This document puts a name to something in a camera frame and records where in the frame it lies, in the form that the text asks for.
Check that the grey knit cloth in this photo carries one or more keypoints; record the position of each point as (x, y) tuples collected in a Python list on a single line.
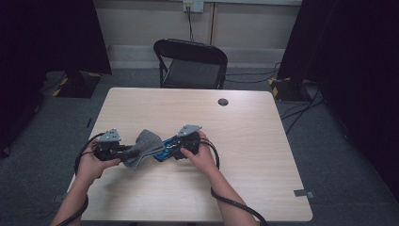
[(147, 147)]

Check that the person's left hand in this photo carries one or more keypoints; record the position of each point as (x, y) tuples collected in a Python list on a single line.
[(91, 169)]

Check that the black folding chair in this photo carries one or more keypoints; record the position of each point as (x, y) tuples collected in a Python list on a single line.
[(191, 72)]

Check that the stand base with striped tape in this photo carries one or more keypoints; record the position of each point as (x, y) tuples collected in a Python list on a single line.
[(287, 91), (78, 86)]

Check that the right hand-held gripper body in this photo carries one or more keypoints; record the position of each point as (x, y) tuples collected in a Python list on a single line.
[(189, 142)]

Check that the person's right hand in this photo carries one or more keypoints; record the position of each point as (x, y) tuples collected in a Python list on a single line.
[(204, 160)]

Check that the black curtain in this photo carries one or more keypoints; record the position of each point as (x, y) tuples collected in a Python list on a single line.
[(47, 31), (360, 62)]

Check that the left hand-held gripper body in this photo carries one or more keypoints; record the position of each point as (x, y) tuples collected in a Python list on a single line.
[(108, 150)]

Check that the white wall socket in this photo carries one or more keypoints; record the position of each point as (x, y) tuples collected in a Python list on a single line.
[(193, 5)]

